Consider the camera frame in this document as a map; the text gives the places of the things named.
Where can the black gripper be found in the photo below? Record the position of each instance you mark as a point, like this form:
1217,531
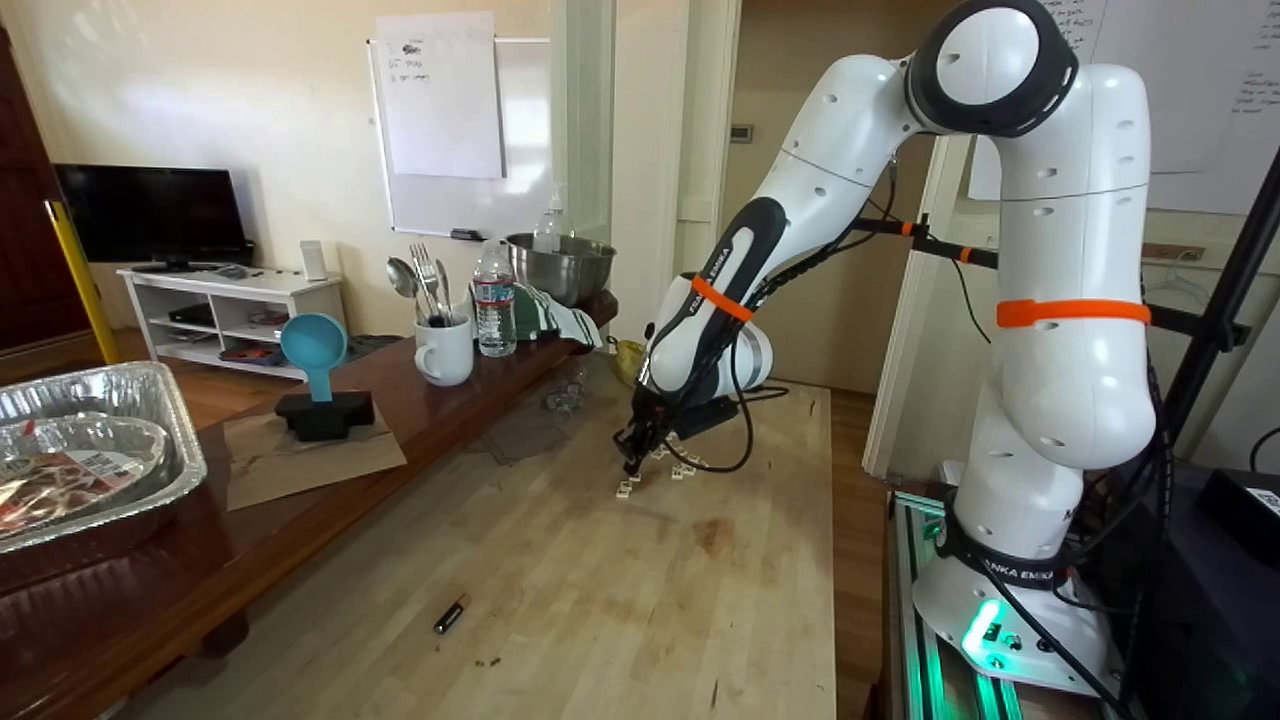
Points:
652,420

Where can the cream letter tile A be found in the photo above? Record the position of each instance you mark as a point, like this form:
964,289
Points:
626,482

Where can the cream letter tile T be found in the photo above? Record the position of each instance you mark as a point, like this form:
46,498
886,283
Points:
622,492

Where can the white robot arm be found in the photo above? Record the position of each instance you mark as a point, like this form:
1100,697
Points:
1064,375

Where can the cream letter tile H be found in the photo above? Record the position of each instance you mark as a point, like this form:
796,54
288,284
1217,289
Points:
683,472

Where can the crumpled clear plastic wrapper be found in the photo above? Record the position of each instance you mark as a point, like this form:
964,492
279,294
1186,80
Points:
565,396

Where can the green striped white towel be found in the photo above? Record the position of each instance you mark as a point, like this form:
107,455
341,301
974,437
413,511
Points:
565,320

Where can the clear plastic water bottle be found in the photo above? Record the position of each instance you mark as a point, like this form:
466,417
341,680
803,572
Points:
492,304

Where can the white ceramic mug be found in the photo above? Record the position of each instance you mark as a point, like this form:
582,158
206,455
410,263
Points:
445,354

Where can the clear pump sanitizer bottle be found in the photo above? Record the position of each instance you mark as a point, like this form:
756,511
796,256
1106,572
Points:
551,230

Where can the small dark marker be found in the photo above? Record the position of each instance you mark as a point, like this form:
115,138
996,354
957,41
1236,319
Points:
449,619

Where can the metal spoon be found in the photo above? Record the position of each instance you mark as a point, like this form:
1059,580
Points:
401,276
433,283

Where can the black stand block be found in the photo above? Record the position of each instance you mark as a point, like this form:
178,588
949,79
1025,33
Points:
325,417

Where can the blue plastic scoop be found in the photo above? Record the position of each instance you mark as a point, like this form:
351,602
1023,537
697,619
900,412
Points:
313,348

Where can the brown paper sheet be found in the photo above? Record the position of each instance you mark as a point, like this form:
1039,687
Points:
264,465

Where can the whiteboard with paper sheet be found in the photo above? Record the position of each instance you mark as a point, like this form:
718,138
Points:
442,122

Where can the white television shelf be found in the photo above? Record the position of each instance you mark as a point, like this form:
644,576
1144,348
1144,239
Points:
233,320

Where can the red-brown wooden counter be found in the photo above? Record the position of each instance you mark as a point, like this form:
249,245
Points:
160,627

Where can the black flat television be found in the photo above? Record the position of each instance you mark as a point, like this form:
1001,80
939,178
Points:
152,215

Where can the aluminium foil tray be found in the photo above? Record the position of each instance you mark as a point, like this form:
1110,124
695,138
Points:
95,455

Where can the yellow stick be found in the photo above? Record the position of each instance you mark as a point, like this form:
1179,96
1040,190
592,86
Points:
82,283

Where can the black tripod pole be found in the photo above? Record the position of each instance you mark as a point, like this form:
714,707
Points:
1223,304

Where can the black equipment case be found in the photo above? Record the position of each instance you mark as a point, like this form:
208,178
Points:
1223,615

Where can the dark wooden cabinet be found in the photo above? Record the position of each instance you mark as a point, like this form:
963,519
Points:
34,200

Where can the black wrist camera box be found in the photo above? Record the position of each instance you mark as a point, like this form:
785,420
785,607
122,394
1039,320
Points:
704,417

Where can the aluminium robot stand frame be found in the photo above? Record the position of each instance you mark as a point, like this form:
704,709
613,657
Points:
932,615

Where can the white wall paper with writing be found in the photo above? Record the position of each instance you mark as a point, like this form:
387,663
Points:
1214,107

